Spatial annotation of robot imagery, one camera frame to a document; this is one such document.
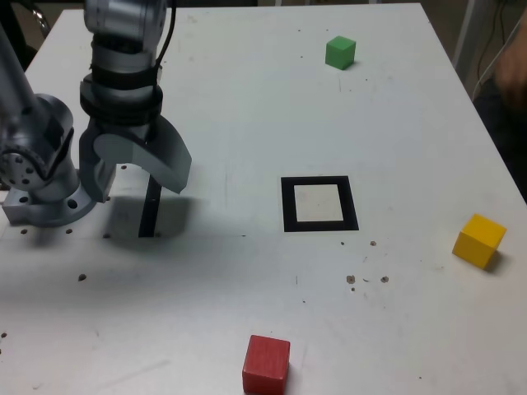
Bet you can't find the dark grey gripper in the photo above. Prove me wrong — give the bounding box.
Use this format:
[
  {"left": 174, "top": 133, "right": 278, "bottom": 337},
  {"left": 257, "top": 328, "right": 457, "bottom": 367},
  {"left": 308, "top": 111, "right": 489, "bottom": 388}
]
[{"left": 78, "top": 115, "right": 194, "bottom": 203}]

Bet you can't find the green cube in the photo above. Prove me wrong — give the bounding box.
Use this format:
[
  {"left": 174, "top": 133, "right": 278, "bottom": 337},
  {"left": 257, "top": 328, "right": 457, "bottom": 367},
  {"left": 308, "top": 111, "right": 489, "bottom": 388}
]
[{"left": 324, "top": 35, "right": 357, "bottom": 71}]

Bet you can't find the red cube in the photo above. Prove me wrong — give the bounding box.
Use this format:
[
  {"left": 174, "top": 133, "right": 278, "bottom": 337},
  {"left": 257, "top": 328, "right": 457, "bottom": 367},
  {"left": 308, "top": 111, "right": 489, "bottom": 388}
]
[{"left": 241, "top": 334, "right": 291, "bottom": 395}]

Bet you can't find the yellow cube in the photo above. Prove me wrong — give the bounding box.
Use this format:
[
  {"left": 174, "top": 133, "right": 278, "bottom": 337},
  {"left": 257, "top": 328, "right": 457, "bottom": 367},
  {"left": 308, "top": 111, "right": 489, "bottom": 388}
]
[{"left": 451, "top": 212, "right": 508, "bottom": 271}]

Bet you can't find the black tape square outline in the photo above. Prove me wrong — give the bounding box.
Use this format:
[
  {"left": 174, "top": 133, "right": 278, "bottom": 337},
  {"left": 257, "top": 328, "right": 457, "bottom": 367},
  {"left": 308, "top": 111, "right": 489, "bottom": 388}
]
[{"left": 280, "top": 175, "right": 360, "bottom": 234}]

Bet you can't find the person's hand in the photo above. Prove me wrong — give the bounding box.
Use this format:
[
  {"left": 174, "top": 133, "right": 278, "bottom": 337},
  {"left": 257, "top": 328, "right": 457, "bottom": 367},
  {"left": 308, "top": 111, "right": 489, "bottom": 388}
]
[{"left": 495, "top": 39, "right": 527, "bottom": 109}]

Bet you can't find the black tape strip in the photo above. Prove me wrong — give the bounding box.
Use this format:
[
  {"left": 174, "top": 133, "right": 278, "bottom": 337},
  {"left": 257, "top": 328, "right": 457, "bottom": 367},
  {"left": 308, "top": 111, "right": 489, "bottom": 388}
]
[{"left": 138, "top": 174, "right": 164, "bottom": 239}]

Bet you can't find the curved metal chair part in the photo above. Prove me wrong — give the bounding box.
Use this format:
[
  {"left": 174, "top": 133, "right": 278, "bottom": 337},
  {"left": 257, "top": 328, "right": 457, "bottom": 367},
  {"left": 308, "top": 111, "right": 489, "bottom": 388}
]
[{"left": 32, "top": 7, "right": 51, "bottom": 33}]

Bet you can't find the white upright post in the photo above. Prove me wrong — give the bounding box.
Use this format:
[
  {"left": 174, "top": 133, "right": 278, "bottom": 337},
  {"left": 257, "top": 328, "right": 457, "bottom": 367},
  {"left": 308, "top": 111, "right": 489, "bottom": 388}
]
[{"left": 452, "top": 0, "right": 475, "bottom": 71}]

